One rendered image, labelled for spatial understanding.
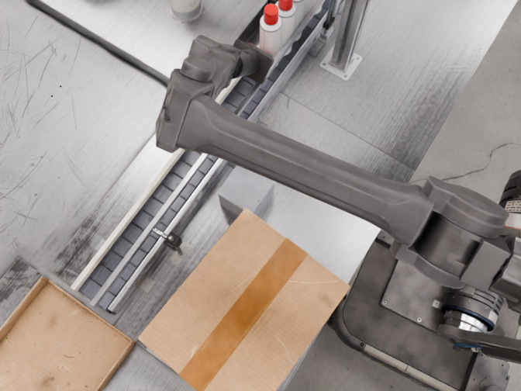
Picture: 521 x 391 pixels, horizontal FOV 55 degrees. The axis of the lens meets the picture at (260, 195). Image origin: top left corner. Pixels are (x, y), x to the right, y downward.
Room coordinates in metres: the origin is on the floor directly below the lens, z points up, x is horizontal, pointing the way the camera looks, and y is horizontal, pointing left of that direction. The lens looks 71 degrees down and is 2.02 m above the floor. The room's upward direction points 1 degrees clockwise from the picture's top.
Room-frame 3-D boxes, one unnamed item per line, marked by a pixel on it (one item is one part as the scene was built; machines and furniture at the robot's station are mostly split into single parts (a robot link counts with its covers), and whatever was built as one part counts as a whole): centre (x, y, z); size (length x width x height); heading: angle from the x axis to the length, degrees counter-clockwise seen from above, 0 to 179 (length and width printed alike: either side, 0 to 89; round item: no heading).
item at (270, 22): (0.75, -0.01, 0.98); 0.05 x 0.05 x 0.20
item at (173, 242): (0.26, 0.21, 0.91); 0.07 x 0.03 x 0.16; 58
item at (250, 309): (0.09, 0.02, 0.99); 0.30 x 0.24 x 0.27; 143
